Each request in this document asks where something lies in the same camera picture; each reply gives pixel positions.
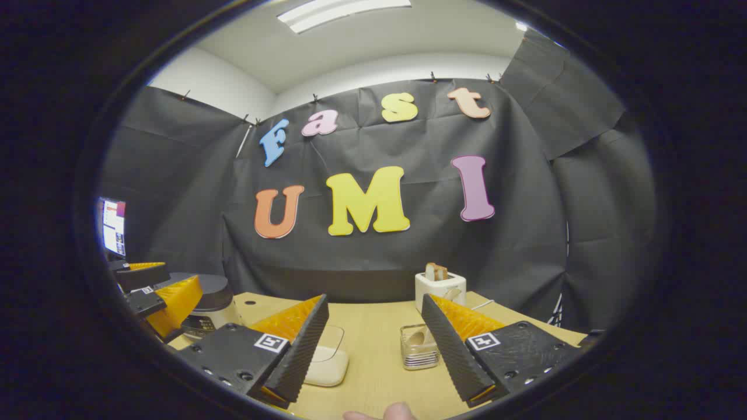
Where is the ceiling light panel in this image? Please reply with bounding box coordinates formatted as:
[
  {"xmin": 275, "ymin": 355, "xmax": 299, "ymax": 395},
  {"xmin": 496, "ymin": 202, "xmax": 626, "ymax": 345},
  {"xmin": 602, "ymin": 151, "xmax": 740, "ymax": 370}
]
[{"xmin": 277, "ymin": 0, "xmax": 413, "ymax": 34}]

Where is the wooden spoon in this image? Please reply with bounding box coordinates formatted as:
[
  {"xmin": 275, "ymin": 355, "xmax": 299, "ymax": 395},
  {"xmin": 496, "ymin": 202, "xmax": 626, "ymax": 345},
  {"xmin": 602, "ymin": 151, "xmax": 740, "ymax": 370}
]
[{"xmin": 407, "ymin": 287, "xmax": 463, "ymax": 352}]

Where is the silver rice cooker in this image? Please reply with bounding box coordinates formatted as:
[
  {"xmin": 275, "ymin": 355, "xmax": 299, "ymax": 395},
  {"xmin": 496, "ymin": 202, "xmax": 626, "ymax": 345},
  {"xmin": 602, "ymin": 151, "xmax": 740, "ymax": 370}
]
[{"xmin": 155, "ymin": 272, "xmax": 243, "ymax": 342}]

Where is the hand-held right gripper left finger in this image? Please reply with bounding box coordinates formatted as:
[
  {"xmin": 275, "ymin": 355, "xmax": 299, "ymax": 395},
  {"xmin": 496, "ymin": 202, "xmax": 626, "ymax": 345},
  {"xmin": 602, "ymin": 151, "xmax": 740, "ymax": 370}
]
[{"xmin": 174, "ymin": 293, "xmax": 330, "ymax": 410}]

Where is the clear chopstick holder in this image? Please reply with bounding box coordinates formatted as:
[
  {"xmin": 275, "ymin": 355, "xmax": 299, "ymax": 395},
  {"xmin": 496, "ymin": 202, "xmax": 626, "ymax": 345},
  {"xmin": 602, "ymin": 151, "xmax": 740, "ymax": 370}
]
[{"xmin": 400, "ymin": 324, "xmax": 442, "ymax": 371}]

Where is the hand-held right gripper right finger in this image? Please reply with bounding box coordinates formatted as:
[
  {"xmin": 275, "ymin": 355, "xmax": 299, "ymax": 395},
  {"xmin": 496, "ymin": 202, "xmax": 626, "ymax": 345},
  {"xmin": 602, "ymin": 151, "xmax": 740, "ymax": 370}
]
[{"xmin": 421, "ymin": 293, "xmax": 585, "ymax": 408}]

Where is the white toaster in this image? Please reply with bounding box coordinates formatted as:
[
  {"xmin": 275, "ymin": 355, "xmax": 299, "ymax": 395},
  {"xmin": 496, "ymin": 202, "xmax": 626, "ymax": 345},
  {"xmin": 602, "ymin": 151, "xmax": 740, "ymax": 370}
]
[{"xmin": 415, "ymin": 271, "xmax": 467, "ymax": 314}]

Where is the computer monitor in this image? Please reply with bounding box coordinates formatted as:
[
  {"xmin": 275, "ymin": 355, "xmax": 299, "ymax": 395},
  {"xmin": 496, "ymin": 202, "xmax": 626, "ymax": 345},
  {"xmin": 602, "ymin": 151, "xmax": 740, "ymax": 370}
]
[{"xmin": 97, "ymin": 197, "xmax": 127, "ymax": 259}]

